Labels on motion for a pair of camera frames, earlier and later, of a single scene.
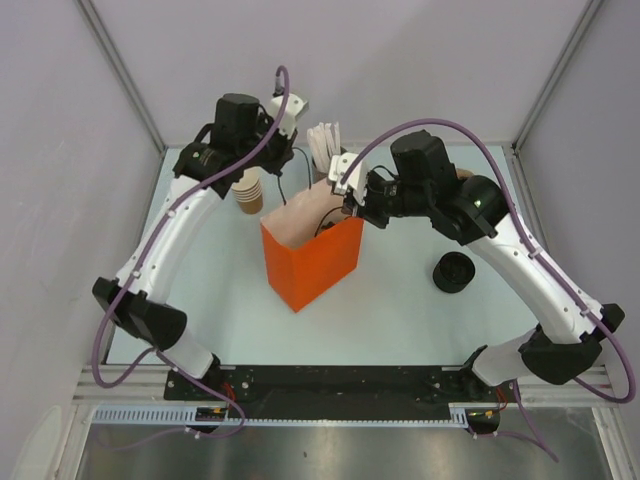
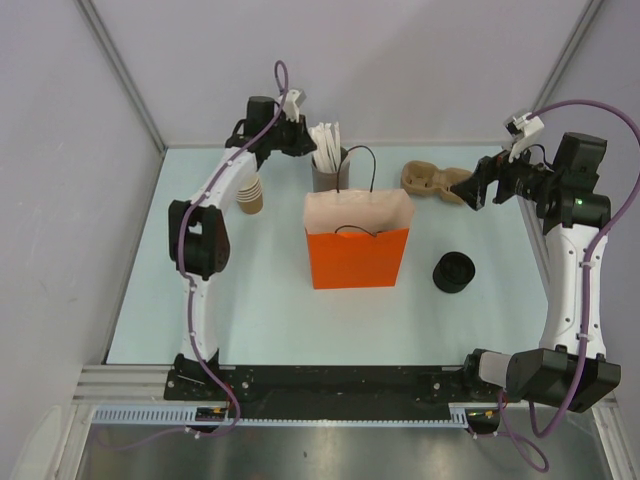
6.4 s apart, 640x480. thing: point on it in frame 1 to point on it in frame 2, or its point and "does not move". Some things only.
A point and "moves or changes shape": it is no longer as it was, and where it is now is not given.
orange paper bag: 311,243 moves or changes shape
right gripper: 367,211 to 474,189
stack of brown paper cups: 249,191 does not move
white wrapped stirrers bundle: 325,142 does not move
